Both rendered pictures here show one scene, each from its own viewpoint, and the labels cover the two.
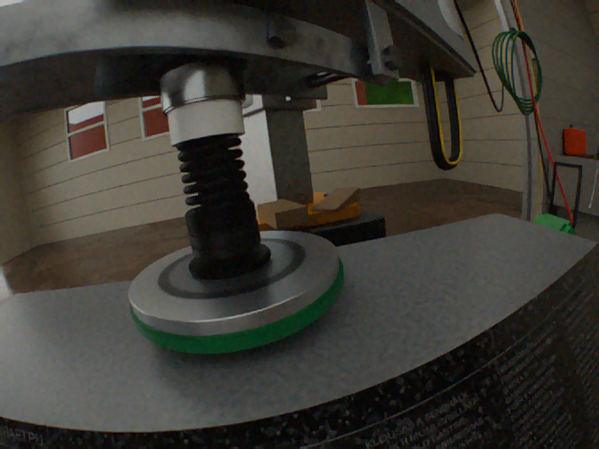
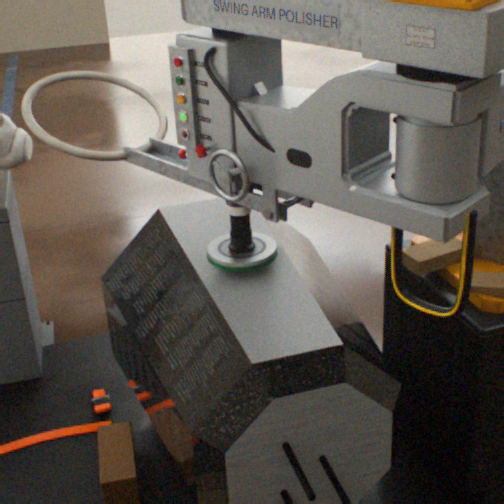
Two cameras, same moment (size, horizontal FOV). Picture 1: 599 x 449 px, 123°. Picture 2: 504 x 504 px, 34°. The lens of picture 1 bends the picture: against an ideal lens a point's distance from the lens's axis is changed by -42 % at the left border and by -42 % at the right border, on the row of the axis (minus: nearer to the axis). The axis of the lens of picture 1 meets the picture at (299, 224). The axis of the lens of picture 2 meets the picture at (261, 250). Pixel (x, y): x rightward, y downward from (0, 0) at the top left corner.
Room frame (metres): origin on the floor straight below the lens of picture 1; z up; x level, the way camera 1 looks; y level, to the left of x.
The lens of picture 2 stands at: (0.10, -2.17, 2.05)
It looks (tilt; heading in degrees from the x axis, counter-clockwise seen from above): 28 degrees down; 84
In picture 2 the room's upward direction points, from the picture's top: 3 degrees counter-clockwise
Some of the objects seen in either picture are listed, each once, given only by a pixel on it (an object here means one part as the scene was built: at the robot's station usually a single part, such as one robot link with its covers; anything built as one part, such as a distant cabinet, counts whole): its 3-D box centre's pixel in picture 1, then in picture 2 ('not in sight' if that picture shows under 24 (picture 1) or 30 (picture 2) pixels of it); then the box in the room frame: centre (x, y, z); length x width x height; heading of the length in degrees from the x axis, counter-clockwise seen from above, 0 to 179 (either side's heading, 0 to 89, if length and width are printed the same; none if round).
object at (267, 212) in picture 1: (281, 213); (434, 254); (0.86, 0.05, 0.81); 0.20 x 0.10 x 0.05; 21
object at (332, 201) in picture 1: (336, 199); (495, 281); (0.99, -0.14, 0.80); 0.20 x 0.10 x 0.05; 142
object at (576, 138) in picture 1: (577, 142); not in sight; (1.78, -2.87, 1.00); 0.50 x 0.22 x 0.33; 96
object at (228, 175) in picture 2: not in sight; (237, 171); (0.25, -0.10, 1.20); 0.15 x 0.10 x 0.15; 131
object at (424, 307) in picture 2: (445, 112); (429, 259); (0.69, -0.43, 1.06); 0.23 x 0.03 x 0.32; 131
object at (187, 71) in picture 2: not in sight; (185, 97); (0.13, 0.05, 1.38); 0.08 x 0.03 x 0.28; 131
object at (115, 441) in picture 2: not in sight; (118, 463); (-0.22, 0.09, 0.07); 0.30 x 0.12 x 0.12; 95
